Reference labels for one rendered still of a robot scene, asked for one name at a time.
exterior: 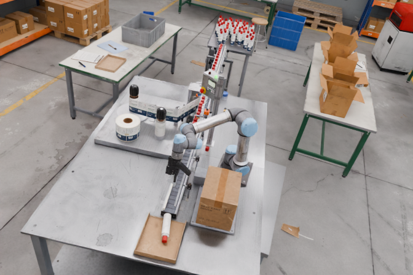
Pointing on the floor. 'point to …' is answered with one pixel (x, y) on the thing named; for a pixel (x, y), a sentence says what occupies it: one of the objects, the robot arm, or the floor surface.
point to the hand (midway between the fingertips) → (174, 185)
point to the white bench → (132, 54)
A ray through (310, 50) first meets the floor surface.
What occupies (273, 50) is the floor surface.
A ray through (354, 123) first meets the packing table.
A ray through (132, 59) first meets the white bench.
